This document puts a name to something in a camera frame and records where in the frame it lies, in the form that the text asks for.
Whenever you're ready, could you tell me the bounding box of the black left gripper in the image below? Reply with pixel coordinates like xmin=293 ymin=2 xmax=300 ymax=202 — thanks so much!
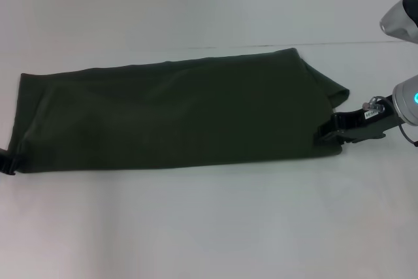
xmin=0 ymin=148 xmax=19 ymax=177

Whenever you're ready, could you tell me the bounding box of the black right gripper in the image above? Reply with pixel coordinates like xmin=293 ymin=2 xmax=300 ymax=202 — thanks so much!
xmin=312 ymin=95 xmax=401 ymax=146

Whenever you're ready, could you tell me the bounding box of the dark green FREE! t-shirt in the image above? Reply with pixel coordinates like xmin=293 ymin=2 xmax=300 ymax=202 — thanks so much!
xmin=7 ymin=47 xmax=351 ymax=176

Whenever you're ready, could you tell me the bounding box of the silver right wrist cable plug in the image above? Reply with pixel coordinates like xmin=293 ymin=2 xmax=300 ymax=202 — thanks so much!
xmin=359 ymin=95 xmax=385 ymax=114

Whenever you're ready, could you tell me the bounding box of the thin right wrist cable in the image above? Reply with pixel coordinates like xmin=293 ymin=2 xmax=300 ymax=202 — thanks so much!
xmin=397 ymin=123 xmax=418 ymax=148

